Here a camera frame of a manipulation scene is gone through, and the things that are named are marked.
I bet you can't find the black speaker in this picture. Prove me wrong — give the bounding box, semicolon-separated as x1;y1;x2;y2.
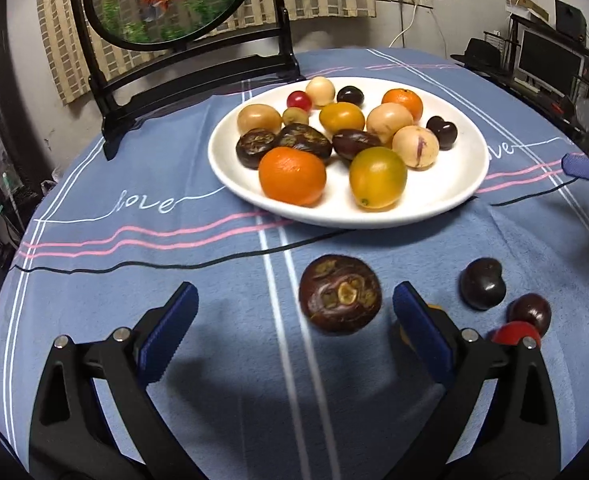
555;0;588;36

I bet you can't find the purple streaked pepino melon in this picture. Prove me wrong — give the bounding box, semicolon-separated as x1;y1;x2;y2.
392;126;439;169

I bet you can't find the black computer desk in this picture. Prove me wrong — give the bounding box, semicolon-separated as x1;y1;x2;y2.
452;12;589;126

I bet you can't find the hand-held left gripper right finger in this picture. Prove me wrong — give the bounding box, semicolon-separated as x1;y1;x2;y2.
385;281;561;480

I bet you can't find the small orange fruit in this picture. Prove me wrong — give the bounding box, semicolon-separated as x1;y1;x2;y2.
399;303;445;348

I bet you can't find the pale yellow pepino melon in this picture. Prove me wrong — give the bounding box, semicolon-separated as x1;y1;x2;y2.
366;103;414;145

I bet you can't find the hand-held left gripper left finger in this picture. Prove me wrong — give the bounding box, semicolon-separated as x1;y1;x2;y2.
29;281;205;480

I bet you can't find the heart-shaped dark purple plum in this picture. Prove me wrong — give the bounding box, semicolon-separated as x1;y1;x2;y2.
426;115;458;151

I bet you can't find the dark brown mottled fruit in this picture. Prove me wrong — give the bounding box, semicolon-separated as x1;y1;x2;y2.
331;129;383;162
236;128;278;170
274;123;333;163
299;254;383;336

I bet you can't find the small round beige fruit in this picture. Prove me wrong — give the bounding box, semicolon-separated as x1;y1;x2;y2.
305;76;336;107

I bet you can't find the yellow-orange tomato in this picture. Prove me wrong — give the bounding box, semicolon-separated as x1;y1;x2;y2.
319;102;366;135

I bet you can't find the white round plate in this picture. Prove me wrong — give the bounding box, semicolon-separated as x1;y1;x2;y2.
207;76;490;228

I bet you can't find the tan round fruit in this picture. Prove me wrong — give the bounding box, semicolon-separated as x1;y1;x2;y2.
237;103;282;136

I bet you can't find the blue striped tablecloth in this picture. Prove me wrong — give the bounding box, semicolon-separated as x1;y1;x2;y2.
0;47;589;480

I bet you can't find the white power cable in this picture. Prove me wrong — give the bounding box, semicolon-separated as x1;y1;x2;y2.
387;2;419;50

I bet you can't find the black hat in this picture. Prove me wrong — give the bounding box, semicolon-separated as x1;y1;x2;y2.
451;37;506;68

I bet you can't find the orange mandarin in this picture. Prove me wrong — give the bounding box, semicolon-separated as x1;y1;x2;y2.
258;146;327;207
381;88;424;123

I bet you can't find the yellow cardboard box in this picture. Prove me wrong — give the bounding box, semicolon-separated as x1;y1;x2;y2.
506;0;550;18

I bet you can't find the computer monitor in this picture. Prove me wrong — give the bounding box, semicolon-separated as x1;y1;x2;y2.
515;27;588;93

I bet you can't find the large yellow-green tomato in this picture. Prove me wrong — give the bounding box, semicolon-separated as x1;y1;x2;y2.
349;146;408;210

